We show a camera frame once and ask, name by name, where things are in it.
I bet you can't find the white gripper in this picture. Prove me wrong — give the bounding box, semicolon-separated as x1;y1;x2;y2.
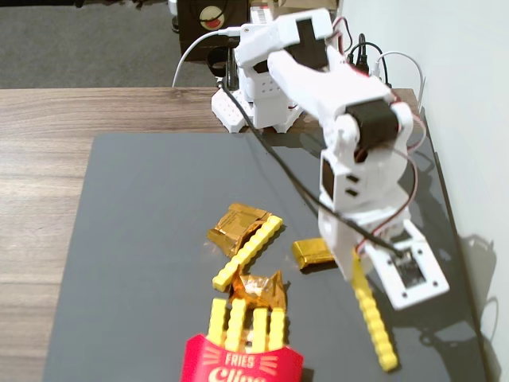
317;197;415;281

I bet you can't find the yellow toy fry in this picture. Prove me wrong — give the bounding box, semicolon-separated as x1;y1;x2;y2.
212;215;285;291
208;298;228;347
351;245;399;373
223;298;248;353
267;307;287;351
250;307;269;355

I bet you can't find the sealed gold candy wrapper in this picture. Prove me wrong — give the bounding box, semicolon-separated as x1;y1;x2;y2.
291;237;336;271

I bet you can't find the torn orange gold wrapper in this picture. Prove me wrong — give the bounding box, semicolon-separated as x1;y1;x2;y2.
227;270;289;312

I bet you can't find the crumpled open gold wrapper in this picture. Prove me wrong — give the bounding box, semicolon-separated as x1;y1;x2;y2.
205;202;272;258

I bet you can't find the red fries box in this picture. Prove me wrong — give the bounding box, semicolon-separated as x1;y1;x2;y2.
180;333;305;382

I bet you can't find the grey mat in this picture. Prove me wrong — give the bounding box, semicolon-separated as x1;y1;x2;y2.
41;132;491;382

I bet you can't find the brown cardboard box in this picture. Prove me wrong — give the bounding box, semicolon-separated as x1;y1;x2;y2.
274;0;340;14

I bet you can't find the black box with dial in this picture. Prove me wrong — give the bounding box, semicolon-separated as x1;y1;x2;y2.
177;0;251;63

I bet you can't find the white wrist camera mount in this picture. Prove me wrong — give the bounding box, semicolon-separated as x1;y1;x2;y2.
364;220;451;312

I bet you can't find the black camera cable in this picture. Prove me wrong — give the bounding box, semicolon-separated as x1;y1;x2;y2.
216;81;403;256

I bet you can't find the white plug with cable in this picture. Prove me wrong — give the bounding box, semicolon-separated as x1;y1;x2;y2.
371;50;426;117

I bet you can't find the black plug with cable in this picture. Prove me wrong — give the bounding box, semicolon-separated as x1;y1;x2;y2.
346;33;359;68
352;39;383;77

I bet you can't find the white usb cable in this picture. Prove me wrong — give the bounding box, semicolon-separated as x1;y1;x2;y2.
171;27;242;89

